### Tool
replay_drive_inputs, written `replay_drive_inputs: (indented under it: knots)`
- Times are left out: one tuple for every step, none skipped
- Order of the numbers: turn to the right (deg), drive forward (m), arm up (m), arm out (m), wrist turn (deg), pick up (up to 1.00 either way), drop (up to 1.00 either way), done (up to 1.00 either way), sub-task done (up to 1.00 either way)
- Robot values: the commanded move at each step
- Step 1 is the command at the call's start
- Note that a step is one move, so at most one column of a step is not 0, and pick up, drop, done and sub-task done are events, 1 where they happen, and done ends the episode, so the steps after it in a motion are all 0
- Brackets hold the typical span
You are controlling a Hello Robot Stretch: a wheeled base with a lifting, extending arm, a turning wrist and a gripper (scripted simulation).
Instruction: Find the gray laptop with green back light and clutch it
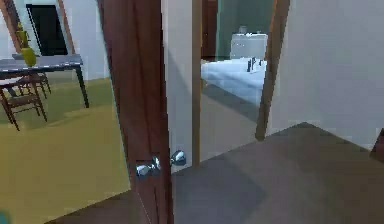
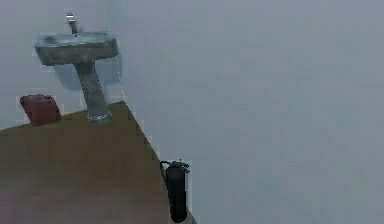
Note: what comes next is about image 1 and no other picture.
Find small dark object on bed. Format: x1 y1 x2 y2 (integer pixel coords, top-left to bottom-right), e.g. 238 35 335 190
246 56 264 73

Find silver round door knob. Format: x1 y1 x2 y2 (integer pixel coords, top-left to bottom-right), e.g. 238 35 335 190
135 150 187 179

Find brown wooden chair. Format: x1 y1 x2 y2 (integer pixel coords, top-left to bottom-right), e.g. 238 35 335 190
15 72 52 100
0 77 48 132

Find white chest of drawers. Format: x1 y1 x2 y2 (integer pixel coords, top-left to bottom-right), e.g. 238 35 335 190
229 32 269 61

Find yellow green vase with plant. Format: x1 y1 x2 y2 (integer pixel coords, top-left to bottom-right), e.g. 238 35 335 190
14 22 38 68

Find white bed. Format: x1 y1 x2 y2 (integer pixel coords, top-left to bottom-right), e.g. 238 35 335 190
200 57 268 107

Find grey table with black legs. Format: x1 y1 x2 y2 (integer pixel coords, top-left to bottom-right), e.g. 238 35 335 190
0 53 91 109

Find brown wooden room door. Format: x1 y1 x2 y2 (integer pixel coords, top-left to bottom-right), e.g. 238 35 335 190
201 0 220 62
96 0 176 224

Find dark window with brown frame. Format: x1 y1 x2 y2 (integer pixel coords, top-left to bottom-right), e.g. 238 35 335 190
25 3 70 57

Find dark brown furniture corner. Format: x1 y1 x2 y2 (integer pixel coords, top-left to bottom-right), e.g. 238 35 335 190
369 127 384 164

